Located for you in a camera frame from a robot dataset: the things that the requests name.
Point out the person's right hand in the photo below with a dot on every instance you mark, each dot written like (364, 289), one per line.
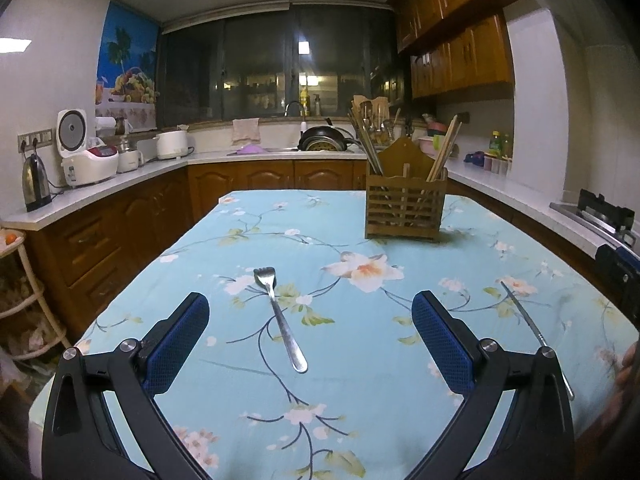
(630, 365)

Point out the fruit wall poster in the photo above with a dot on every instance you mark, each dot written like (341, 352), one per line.
(127, 60)

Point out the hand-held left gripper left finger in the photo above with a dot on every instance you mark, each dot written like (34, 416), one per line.
(177, 340)

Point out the wooden upper cabinets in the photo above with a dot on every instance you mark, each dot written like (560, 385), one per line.
(465, 35)

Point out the white rice cooker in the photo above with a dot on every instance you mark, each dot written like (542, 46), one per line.
(85, 160)

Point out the gas stove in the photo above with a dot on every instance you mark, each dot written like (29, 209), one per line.
(605, 212)

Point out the sink faucet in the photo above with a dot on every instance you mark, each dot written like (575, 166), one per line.
(296, 110)

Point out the cooking oil bottles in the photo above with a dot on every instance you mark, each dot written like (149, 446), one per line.
(497, 144)

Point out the metal fork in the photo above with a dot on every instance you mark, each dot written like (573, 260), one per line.
(282, 325)

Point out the beige hanging towel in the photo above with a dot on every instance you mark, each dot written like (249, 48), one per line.
(245, 131)

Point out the small white kitchen appliance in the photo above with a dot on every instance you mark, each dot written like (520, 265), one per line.
(129, 157)

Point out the white electric pot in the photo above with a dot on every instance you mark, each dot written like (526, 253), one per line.
(172, 145)

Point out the dark kitchen window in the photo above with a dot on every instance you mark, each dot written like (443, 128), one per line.
(250, 60)

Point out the blue floral tablecloth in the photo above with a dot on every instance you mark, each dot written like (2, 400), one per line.
(325, 240)

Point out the white kitchen countertop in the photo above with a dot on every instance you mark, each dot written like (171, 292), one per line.
(100, 190)

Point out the yellow bottle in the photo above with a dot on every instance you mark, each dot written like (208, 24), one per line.
(304, 102)

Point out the wall socket strip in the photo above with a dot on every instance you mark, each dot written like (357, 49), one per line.
(35, 140)

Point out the wooden utensil holder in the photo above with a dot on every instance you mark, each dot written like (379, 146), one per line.
(405, 225)

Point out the purple cloth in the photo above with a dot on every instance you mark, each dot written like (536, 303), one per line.
(252, 149)

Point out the wooden lower cabinets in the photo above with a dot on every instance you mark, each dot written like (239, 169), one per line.
(125, 225)

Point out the wooden cabinets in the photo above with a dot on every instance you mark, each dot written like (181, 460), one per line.
(465, 35)
(125, 225)

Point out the stack of pink green bowls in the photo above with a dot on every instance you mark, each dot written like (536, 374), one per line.
(432, 135)

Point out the paper towel roll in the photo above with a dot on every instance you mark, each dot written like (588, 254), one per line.
(106, 126)

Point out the black wok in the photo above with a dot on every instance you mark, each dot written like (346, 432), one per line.
(322, 140)

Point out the blue small object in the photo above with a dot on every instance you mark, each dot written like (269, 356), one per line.
(474, 158)

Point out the row of spice containers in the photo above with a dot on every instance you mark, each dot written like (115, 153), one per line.
(497, 165)

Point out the person's right forearm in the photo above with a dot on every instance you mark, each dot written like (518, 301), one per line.
(610, 420)

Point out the wooden chopstick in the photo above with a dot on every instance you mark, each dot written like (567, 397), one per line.
(446, 150)
(442, 150)
(451, 150)

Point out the kitchen utensil rack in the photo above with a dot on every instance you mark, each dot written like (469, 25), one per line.
(375, 115)

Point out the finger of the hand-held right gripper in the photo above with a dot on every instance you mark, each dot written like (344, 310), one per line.
(610, 275)

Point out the steel electric kettle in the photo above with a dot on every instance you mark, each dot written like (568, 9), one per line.
(35, 182)

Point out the white storage shelf rack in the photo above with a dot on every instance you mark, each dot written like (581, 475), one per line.
(30, 300)

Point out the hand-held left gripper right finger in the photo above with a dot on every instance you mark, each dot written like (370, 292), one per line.
(445, 340)

